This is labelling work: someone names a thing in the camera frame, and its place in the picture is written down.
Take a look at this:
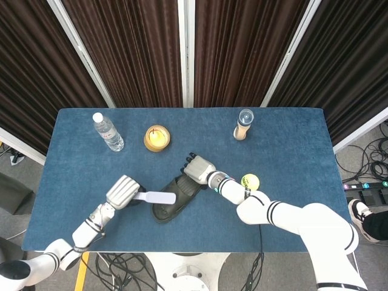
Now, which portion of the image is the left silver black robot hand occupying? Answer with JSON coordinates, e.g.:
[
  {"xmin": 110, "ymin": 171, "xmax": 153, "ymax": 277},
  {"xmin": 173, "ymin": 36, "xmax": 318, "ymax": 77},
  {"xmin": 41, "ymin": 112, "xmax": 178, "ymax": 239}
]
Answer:
[{"xmin": 105, "ymin": 174, "xmax": 146, "ymax": 211}]

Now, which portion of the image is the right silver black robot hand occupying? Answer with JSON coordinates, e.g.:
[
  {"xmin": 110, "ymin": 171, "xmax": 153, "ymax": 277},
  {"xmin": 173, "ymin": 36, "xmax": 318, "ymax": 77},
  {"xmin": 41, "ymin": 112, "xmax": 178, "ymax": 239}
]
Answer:
[{"xmin": 181, "ymin": 152, "xmax": 216, "ymax": 186}]

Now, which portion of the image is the lavender brush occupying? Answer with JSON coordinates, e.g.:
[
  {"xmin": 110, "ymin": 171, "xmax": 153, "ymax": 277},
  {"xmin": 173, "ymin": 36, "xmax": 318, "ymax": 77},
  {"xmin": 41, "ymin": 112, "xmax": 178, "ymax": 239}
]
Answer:
[{"xmin": 135, "ymin": 190, "xmax": 177, "ymax": 206}]

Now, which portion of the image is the black slipper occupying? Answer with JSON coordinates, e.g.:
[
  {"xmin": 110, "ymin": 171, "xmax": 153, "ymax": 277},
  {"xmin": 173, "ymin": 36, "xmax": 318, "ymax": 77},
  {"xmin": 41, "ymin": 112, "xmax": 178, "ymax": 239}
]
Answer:
[{"xmin": 150, "ymin": 176, "xmax": 209, "ymax": 224}]

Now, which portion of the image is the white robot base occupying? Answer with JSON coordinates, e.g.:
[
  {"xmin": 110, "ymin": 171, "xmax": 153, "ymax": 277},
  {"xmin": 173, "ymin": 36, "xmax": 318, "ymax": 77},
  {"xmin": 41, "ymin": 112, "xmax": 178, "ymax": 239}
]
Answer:
[{"xmin": 145, "ymin": 252, "xmax": 231, "ymax": 291}]

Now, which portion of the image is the amber glass candle jar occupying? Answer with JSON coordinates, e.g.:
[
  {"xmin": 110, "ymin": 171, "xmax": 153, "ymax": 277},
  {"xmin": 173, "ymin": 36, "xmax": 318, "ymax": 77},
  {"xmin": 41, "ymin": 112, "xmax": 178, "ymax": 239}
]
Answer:
[{"xmin": 143, "ymin": 124, "xmax": 171, "ymax": 153}]

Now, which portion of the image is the yellow tennis ball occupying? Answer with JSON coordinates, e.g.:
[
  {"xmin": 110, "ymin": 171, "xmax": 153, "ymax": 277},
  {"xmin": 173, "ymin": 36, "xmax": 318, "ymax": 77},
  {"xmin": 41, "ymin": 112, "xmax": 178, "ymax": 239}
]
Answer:
[{"xmin": 240, "ymin": 173, "xmax": 260, "ymax": 192}]

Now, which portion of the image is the beige bottle with clear cap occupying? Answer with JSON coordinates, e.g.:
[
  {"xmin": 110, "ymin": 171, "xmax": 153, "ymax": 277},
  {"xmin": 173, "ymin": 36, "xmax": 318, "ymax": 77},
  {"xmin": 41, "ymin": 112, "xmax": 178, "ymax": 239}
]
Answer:
[{"xmin": 233, "ymin": 108, "xmax": 255, "ymax": 141}]

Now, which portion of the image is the clear plastic water bottle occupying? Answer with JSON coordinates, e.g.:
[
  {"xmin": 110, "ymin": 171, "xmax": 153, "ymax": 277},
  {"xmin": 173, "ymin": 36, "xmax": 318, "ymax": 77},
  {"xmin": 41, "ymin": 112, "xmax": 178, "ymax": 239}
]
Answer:
[{"xmin": 92, "ymin": 112, "xmax": 125, "ymax": 153}]

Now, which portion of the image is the blue table mat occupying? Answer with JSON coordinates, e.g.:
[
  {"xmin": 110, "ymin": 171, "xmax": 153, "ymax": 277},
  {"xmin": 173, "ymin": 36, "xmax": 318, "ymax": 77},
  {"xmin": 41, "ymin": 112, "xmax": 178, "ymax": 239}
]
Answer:
[{"xmin": 21, "ymin": 107, "xmax": 357, "ymax": 253}]

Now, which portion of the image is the yellow floor tape strip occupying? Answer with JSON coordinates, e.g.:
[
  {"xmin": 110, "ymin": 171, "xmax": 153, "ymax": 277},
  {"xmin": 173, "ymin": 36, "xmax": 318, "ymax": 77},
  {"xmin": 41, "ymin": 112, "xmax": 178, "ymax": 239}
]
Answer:
[{"xmin": 75, "ymin": 252, "xmax": 90, "ymax": 291}]

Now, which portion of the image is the dark grey bin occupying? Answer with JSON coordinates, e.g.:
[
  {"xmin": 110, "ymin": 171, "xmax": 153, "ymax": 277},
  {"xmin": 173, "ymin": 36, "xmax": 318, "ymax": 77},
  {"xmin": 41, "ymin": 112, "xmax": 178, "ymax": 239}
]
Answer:
[{"xmin": 0, "ymin": 172, "xmax": 35, "ymax": 216}]

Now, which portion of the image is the brown fabric partition panel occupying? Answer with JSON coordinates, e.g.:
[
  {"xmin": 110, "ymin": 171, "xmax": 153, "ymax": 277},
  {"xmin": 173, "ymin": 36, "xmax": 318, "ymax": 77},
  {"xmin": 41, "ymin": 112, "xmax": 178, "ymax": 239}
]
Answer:
[
  {"xmin": 47, "ymin": 0, "xmax": 187, "ymax": 109},
  {"xmin": 0, "ymin": 0, "xmax": 116, "ymax": 166},
  {"xmin": 260, "ymin": 0, "xmax": 388, "ymax": 154},
  {"xmin": 184, "ymin": 0, "xmax": 322, "ymax": 109}
]

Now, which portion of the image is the white and black sneaker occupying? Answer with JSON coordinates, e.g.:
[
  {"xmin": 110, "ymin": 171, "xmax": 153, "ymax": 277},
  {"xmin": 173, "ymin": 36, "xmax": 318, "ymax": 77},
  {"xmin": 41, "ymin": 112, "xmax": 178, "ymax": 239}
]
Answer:
[{"xmin": 347, "ymin": 198, "xmax": 383, "ymax": 245}]

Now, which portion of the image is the black power strip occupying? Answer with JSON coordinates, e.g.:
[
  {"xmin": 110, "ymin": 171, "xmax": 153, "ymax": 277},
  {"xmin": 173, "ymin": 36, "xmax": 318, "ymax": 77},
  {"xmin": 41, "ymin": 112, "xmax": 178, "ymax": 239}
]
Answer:
[{"xmin": 342, "ymin": 180, "xmax": 388, "ymax": 192}]

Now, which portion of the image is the black foot pedal box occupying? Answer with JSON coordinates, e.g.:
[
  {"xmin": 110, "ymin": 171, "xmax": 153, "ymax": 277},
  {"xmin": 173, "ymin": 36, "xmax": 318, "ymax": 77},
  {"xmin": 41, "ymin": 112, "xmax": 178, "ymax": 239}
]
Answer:
[{"xmin": 359, "ymin": 188, "xmax": 388, "ymax": 210}]

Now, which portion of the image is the black trouser leg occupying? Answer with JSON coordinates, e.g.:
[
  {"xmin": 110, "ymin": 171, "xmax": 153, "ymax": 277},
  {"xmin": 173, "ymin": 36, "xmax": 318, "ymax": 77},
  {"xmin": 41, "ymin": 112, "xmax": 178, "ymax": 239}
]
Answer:
[{"xmin": 362, "ymin": 210, "xmax": 388, "ymax": 243}]

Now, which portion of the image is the black floor cable bundle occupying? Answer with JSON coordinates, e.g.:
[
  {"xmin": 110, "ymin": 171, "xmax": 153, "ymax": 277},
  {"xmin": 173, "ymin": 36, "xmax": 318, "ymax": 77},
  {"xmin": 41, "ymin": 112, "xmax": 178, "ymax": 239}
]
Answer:
[{"xmin": 95, "ymin": 253, "xmax": 159, "ymax": 291}]

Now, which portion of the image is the black cable tangle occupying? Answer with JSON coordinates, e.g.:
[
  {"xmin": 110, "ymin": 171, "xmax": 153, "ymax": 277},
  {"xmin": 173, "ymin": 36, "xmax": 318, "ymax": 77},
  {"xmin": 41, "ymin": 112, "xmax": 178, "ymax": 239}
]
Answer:
[{"xmin": 348, "ymin": 121, "xmax": 388, "ymax": 182}]

